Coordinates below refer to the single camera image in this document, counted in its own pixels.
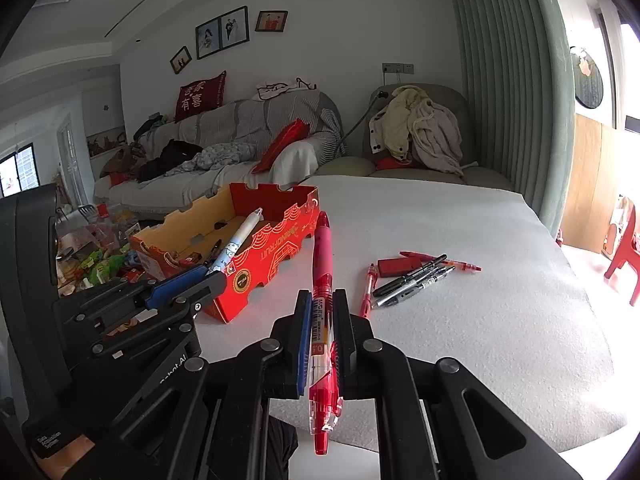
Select grey cable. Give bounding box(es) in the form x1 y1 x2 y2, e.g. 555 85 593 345
339 90 389 157

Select green armchair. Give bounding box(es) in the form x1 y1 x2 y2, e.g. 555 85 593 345
314 83 514 192

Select red picture frame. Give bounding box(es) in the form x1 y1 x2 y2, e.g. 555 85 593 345
255 10 289 33

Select small dark picture frame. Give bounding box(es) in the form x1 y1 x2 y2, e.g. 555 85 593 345
169 46 193 75

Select round black wall decoration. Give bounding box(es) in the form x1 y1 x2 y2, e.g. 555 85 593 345
570 46 605 110

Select beige toy horse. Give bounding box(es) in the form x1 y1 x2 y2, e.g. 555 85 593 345
605 195 629 256

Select person's left hand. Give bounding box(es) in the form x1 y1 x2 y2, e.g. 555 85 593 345
29 434 97 478

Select small dark framed window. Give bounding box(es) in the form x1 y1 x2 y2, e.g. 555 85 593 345
0 142 37 199

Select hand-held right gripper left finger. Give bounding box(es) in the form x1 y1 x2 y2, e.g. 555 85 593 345
120 290 314 480

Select wooden board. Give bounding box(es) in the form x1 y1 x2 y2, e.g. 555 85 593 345
559 112 629 257

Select grey striped covered sofa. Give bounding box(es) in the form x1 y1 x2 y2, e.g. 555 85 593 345
93 89 347 222

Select white patterned pen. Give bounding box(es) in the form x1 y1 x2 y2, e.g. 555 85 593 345
207 207 265 275

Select pile of beige clothes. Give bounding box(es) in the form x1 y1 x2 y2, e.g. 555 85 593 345
368 85 466 177

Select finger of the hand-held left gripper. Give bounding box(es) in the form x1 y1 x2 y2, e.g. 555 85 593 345
57 265 209 328
90 274 229 362

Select red plastic chair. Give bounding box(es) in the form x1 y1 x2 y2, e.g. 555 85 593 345
603 204 640 307

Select light blue crumpled cloth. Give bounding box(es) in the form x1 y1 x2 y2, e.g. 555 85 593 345
181 142 262 172

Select red cardboard box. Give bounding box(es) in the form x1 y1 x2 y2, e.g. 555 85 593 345
129 182 321 324

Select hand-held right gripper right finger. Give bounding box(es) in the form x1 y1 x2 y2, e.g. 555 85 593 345
331 289 582 480

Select red retractable gel pen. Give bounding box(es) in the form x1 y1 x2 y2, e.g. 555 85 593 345
308 211 347 457
359 262 377 319

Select red rectangular block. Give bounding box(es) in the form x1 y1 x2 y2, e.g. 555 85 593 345
377 255 422 278

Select pile of colourful snack packets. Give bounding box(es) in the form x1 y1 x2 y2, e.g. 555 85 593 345
55 200 147 302

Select black picture frame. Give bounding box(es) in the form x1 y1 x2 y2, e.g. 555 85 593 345
195 16 223 60
220 6 250 49

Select plain red cushion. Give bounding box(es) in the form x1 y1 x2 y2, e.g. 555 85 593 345
252 118 312 175

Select black clothes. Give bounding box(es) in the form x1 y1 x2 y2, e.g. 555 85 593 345
135 138 204 184

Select white bag black handles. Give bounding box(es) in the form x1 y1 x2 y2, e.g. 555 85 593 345
256 77 319 102

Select green pleated curtain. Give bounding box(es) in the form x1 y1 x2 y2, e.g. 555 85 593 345
444 0 577 237

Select red printed cushion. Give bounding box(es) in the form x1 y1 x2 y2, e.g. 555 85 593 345
174 70 227 122

